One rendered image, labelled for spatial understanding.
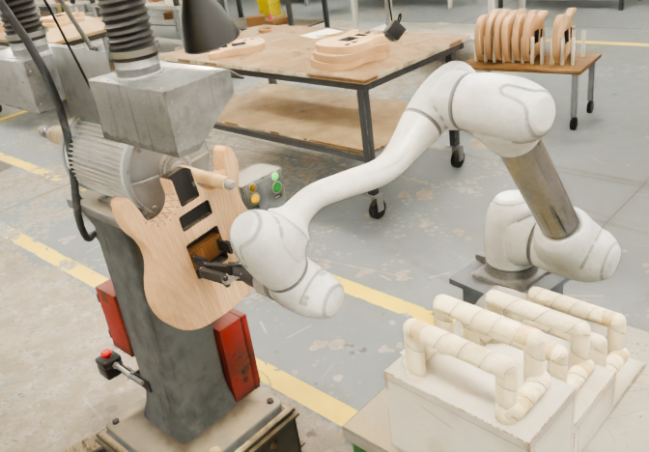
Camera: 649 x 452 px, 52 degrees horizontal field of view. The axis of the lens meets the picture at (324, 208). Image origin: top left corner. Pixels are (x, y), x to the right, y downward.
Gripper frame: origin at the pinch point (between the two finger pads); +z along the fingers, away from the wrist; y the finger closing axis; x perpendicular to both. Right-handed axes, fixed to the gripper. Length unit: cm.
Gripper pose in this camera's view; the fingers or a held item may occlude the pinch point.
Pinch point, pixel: (209, 252)
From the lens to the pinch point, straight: 163.9
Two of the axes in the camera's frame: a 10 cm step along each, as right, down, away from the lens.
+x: -2.0, -8.5, -4.8
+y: 6.5, -4.9, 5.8
